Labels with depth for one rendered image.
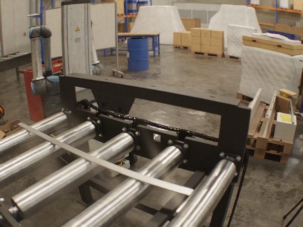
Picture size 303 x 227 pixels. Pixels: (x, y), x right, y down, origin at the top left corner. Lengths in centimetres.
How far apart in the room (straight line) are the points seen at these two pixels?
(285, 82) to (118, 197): 373
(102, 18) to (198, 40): 453
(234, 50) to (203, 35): 131
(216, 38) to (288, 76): 554
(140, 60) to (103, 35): 132
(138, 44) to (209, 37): 353
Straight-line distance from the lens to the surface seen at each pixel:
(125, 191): 100
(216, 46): 946
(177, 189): 99
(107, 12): 624
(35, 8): 1239
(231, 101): 118
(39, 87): 262
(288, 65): 425
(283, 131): 290
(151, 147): 147
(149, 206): 176
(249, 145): 300
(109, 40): 629
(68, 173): 115
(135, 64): 687
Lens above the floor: 155
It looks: 21 degrees down
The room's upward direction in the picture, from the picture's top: 1 degrees counter-clockwise
